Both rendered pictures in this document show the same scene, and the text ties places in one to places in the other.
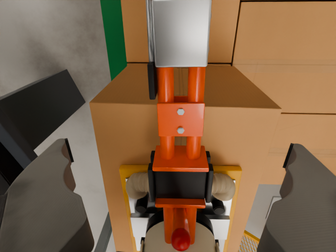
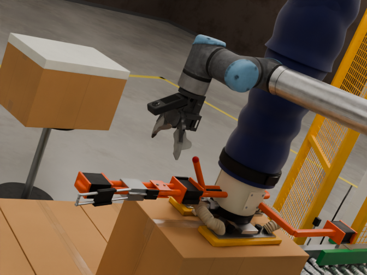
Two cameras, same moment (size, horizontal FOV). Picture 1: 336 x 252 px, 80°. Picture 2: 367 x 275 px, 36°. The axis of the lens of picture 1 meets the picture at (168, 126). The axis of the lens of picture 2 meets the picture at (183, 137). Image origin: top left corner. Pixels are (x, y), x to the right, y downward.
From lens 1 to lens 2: 1.66 m
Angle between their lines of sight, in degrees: 58
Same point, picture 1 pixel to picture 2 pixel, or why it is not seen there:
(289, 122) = not seen: hidden behind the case
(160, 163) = (182, 189)
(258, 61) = (79, 267)
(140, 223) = (243, 226)
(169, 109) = (159, 187)
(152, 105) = (163, 232)
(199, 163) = (173, 180)
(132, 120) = (178, 240)
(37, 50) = not seen: outside the picture
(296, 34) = (48, 251)
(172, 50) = (140, 185)
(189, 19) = (129, 181)
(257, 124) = not seen: hidden behind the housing
